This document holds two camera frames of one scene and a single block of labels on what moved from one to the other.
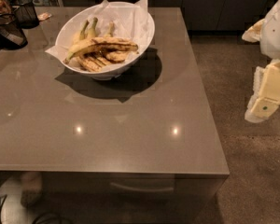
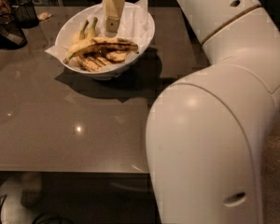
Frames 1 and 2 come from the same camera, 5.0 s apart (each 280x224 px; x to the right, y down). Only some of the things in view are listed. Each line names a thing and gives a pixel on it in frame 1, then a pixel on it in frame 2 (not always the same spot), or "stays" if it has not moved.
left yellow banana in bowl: (82, 37) stays
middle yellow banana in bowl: (91, 31) stays
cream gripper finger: (271, 89) → (113, 7)
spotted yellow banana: (96, 43) stays
